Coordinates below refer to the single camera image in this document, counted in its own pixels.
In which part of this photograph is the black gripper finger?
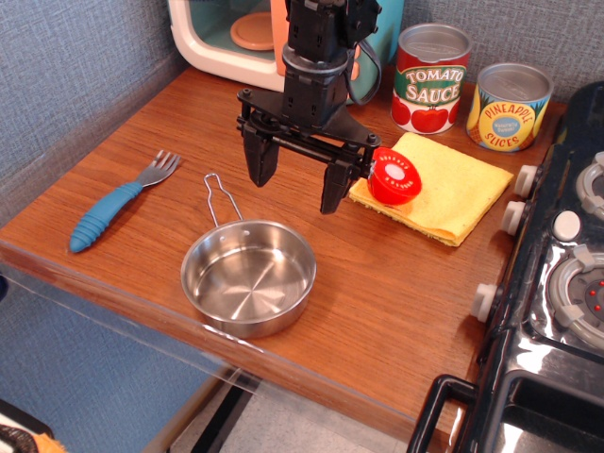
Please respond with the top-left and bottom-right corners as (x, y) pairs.
(320, 160), (360, 214)
(243, 126), (279, 187)

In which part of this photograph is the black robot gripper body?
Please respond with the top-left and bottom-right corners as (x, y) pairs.
(237, 46), (380, 166)

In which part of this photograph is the silver steel pot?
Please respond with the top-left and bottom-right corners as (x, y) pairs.
(180, 173), (317, 340)

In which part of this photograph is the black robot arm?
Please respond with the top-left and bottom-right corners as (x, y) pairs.
(237, 1), (382, 214)

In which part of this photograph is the teal toy microwave oven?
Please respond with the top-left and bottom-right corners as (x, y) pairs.
(168, 1), (404, 100)

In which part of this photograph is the red toy tomato half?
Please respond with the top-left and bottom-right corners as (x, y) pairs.
(368, 147), (422, 206)

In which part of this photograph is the orange toy plate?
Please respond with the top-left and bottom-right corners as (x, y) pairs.
(230, 11), (274, 52)

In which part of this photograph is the yellow folded cloth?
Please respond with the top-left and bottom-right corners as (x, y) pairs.
(349, 132), (512, 246)

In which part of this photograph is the tomato sauce can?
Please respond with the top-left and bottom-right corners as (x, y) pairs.
(391, 23), (473, 135)

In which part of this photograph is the pineapple slices can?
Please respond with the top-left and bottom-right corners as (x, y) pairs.
(466, 62), (554, 153)

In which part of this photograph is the black toy stove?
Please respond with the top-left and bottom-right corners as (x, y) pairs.
(408, 82), (603, 452)

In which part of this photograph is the orange plush toy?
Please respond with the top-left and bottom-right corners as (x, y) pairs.
(0, 423), (67, 453)

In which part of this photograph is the black cable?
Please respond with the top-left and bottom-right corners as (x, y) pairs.
(343, 40), (383, 107)

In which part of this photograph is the blue handled fork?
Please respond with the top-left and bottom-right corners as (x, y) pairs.
(69, 150), (180, 253)

